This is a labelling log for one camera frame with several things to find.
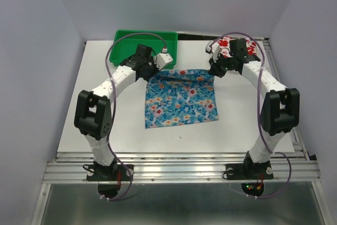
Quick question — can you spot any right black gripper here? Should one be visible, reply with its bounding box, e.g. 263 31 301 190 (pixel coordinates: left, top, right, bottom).
210 51 236 77

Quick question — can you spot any red poppy white skirt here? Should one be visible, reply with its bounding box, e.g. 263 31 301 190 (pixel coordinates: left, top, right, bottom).
216 36 257 57

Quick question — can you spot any blue floral skirt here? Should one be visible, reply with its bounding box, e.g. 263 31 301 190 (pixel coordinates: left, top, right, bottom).
144 69 219 129

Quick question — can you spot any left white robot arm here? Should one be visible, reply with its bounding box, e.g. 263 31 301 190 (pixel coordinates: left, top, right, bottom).
74 44 164 180

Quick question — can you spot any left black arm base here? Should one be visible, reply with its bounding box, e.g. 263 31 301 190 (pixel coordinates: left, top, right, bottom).
82 162 134 182

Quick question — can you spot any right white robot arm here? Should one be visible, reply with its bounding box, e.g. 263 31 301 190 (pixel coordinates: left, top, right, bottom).
205 38 300 180

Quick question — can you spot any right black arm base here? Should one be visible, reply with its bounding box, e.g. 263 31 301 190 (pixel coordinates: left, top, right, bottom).
223 161 274 182

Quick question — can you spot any white crumpled skirt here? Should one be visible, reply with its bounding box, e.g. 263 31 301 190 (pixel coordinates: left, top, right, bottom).
206 42 271 73

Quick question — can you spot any green plastic tray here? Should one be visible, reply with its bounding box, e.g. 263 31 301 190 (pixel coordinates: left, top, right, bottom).
109 30 178 69

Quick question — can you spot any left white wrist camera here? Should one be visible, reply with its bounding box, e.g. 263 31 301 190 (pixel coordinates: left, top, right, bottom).
154 53 173 71

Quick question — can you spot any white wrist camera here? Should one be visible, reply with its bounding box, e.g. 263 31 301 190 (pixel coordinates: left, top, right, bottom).
205 42 222 62
154 53 173 71

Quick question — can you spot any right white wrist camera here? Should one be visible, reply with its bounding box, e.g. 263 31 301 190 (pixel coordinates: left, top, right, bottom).
205 42 222 62

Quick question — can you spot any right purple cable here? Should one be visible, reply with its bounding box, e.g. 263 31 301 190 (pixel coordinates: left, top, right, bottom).
206 34 292 200

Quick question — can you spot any purple cable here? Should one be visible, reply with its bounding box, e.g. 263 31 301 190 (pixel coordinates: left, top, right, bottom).
206 34 292 200
100 33 169 201

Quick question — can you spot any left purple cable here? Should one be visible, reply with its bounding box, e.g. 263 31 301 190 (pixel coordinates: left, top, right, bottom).
100 33 169 201

